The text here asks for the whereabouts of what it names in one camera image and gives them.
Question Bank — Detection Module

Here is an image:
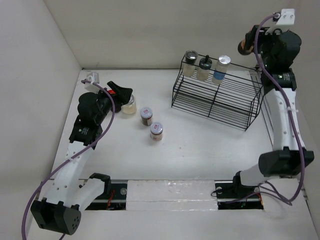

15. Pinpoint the glass-lid spice jar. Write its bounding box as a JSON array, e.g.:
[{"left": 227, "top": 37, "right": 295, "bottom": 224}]
[{"left": 182, "top": 50, "right": 198, "bottom": 77}]

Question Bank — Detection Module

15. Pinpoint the silver-lid white powder jar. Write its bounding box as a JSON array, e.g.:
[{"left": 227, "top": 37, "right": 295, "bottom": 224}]
[{"left": 121, "top": 94, "right": 137, "bottom": 115}]

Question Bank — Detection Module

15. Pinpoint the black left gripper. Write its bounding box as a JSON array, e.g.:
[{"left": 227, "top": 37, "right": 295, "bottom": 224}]
[{"left": 92, "top": 81, "right": 132, "bottom": 125}]

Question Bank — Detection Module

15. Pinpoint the small red-cap brown bottle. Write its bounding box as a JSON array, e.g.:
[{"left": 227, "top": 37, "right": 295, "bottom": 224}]
[{"left": 108, "top": 89, "right": 116, "bottom": 95}]

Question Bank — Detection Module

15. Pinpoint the red-lid brown sauce bottle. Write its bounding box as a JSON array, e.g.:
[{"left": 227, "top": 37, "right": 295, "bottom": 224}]
[{"left": 237, "top": 39, "right": 254, "bottom": 56}]

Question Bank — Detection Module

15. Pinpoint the black-pump-lid spice jar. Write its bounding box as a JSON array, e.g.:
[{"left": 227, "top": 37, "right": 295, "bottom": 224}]
[{"left": 196, "top": 55, "right": 213, "bottom": 81}]

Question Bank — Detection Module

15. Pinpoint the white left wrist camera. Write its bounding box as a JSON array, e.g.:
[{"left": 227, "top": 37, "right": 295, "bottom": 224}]
[{"left": 84, "top": 72, "right": 100, "bottom": 93}]

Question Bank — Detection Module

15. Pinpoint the grey-lid dark sauce jar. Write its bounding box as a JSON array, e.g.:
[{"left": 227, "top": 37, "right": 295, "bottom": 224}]
[{"left": 140, "top": 107, "right": 153, "bottom": 126}]

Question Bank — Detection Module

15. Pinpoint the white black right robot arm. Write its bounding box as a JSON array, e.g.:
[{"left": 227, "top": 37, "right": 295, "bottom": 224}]
[{"left": 230, "top": 25, "right": 315, "bottom": 203}]

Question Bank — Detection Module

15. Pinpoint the silver-lid blue-label jar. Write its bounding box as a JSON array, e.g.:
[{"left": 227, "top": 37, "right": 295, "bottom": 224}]
[{"left": 212, "top": 55, "right": 231, "bottom": 85}]

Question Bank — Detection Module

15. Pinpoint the grey-lid reddish sauce jar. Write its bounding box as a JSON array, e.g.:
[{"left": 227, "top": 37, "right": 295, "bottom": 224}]
[{"left": 150, "top": 122, "right": 163, "bottom": 141}]

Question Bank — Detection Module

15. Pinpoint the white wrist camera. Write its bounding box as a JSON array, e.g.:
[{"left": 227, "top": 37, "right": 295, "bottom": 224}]
[
  {"left": 265, "top": 8, "right": 295, "bottom": 35},
  {"left": 84, "top": 72, "right": 100, "bottom": 93}
]

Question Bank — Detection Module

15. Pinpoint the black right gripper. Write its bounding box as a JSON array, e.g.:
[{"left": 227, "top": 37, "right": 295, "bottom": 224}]
[{"left": 244, "top": 24, "right": 287, "bottom": 68}]

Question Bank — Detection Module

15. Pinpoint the black wire shelf rack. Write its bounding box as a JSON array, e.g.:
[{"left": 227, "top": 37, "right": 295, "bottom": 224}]
[{"left": 171, "top": 54, "right": 264, "bottom": 131}]

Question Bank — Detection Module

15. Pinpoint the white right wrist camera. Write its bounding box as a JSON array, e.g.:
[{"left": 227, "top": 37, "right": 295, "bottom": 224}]
[{"left": 265, "top": 8, "right": 295, "bottom": 35}]

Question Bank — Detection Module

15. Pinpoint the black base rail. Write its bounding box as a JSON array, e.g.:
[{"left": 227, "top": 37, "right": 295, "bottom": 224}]
[{"left": 87, "top": 179, "right": 264, "bottom": 212}]

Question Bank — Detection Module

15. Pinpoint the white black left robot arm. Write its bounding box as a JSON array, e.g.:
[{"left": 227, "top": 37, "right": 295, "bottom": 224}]
[{"left": 30, "top": 81, "right": 133, "bottom": 236}]

